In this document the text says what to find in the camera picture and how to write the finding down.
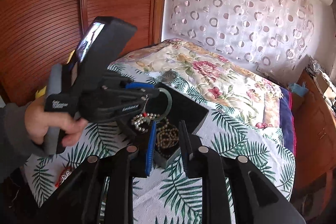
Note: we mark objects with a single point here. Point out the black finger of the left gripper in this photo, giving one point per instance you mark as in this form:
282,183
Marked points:
124,105

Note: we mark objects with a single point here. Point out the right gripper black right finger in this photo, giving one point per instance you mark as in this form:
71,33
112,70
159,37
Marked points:
233,189

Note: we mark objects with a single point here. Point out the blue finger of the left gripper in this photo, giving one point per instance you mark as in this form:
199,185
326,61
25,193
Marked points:
137,85

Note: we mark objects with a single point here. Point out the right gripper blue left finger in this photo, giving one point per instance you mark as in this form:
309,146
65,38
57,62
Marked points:
100,190

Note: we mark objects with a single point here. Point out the pale green jade bangle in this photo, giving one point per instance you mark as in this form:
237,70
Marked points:
160,105

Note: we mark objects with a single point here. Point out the black jewelry box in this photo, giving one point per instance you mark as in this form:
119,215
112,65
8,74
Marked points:
183,109

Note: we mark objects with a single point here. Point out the wooden bead mala strand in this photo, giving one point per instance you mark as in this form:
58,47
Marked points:
167,138

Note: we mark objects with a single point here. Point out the grey sleeved left forearm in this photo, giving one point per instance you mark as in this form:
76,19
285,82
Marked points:
16,145

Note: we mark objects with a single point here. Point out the person's left hand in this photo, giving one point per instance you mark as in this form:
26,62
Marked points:
37,123

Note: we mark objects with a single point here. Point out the yellow pikachu plush toy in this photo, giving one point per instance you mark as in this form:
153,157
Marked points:
54,84

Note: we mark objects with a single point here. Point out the phone mounted on gripper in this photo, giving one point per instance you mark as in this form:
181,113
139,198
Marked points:
89,38

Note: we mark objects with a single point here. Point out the navy blue blanket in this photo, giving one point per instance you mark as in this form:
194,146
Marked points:
287,121

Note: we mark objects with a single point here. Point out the wooden wardrobe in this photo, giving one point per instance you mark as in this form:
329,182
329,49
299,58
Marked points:
36,34

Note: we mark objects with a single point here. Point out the floral quilt blanket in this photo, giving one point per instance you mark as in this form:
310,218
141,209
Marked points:
210,78

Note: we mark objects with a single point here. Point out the wooden side cabinet counter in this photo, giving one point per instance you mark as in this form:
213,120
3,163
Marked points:
314,125

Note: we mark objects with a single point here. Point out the blue tissue paper bundle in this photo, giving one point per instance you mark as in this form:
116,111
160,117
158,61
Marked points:
297,89

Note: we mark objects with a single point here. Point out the pink circle pattern curtain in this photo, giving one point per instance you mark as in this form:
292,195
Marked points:
269,34

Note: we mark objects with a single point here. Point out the cardboard box on counter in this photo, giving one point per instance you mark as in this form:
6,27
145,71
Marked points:
326,87

